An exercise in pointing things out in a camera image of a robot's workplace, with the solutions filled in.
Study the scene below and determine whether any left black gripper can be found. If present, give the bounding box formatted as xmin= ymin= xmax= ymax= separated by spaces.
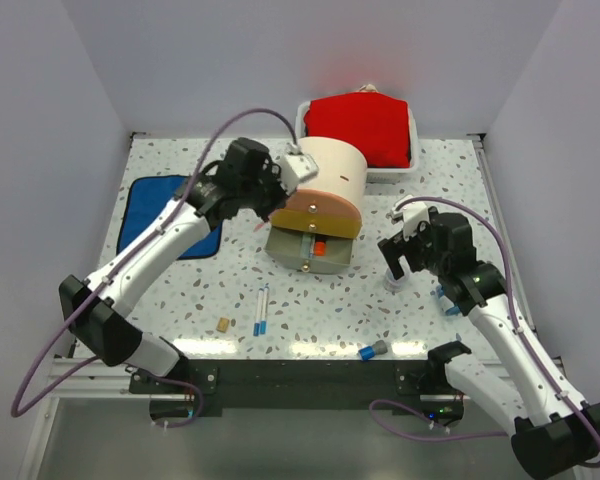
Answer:
xmin=241 ymin=162 xmax=299 ymax=224

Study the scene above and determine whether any black orange highlighter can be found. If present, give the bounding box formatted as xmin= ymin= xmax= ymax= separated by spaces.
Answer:
xmin=312 ymin=241 xmax=326 ymax=257

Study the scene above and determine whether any beige round drawer organizer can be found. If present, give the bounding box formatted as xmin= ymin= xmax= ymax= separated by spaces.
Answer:
xmin=265 ymin=136 xmax=367 ymax=274

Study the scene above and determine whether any white blue-capped marker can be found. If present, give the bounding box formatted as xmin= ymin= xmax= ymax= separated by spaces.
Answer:
xmin=259 ymin=284 xmax=270 ymax=336
xmin=253 ymin=288 xmax=264 ymax=337

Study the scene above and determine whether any clear green-capped tube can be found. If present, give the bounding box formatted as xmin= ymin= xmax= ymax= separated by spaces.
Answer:
xmin=300 ymin=234 xmax=313 ymax=258

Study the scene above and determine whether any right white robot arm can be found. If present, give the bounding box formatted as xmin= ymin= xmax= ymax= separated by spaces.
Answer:
xmin=378 ymin=197 xmax=600 ymax=479

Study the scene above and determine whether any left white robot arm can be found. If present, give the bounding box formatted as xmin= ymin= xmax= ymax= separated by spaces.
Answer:
xmin=60 ymin=138 xmax=319 ymax=392

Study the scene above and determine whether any clear round pin jar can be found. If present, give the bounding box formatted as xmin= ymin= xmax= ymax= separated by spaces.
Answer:
xmin=383 ymin=270 xmax=409 ymax=293

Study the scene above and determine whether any white plastic basket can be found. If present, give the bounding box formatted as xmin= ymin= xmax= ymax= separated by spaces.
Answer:
xmin=295 ymin=101 xmax=421 ymax=184

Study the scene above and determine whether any blue grey glue stick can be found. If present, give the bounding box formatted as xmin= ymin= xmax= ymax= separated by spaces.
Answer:
xmin=358 ymin=340 xmax=388 ymax=362

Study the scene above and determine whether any blue microfiber cloth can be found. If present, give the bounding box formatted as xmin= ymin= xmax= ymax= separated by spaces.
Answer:
xmin=116 ymin=175 xmax=222 ymax=260

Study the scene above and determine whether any red folded cloth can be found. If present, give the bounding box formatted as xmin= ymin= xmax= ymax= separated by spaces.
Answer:
xmin=303 ymin=92 xmax=411 ymax=169

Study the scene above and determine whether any small tan eraser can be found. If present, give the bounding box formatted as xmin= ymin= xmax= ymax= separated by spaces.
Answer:
xmin=216 ymin=317 xmax=230 ymax=333

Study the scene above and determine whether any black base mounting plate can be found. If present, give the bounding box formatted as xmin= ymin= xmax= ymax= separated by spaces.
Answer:
xmin=129 ymin=359 xmax=465 ymax=423

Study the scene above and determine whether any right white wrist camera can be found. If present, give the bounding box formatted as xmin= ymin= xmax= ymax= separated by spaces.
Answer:
xmin=387 ymin=201 xmax=429 ymax=240

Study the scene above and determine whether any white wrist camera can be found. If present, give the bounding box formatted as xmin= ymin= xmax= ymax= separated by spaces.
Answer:
xmin=277 ymin=143 xmax=319 ymax=195
xmin=387 ymin=201 xmax=429 ymax=240

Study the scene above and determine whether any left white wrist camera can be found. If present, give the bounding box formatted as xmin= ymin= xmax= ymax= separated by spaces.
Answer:
xmin=277 ymin=143 xmax=319 ymax=195

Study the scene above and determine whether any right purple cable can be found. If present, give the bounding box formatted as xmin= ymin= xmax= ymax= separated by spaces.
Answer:
xmin=369 ymin=196 xmax=600 ymax=469

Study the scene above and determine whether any purple cable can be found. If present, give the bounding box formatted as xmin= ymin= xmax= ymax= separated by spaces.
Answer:
xmin=369 ymin=196 xmax=600 ymax=469
xmin=10 ymin=107 xmax=301 ymax=429

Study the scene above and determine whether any aluminium frame rail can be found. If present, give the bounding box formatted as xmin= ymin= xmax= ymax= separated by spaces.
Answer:
xmin=42 ymin=355 xmax=574 ymax=401

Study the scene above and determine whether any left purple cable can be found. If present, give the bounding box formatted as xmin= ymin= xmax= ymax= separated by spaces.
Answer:
xmin=10 ymin=107 xmax=301 ymax=429

